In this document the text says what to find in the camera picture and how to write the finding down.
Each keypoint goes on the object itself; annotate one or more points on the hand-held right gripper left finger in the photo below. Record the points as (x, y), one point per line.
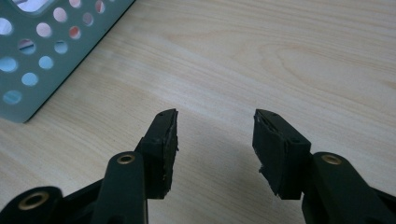
(160, 149)

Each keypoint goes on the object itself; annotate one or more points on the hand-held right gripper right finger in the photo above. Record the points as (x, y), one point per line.
(280, 155)

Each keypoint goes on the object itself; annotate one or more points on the teal perforated plastic basket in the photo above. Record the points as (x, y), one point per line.
(37, 53)

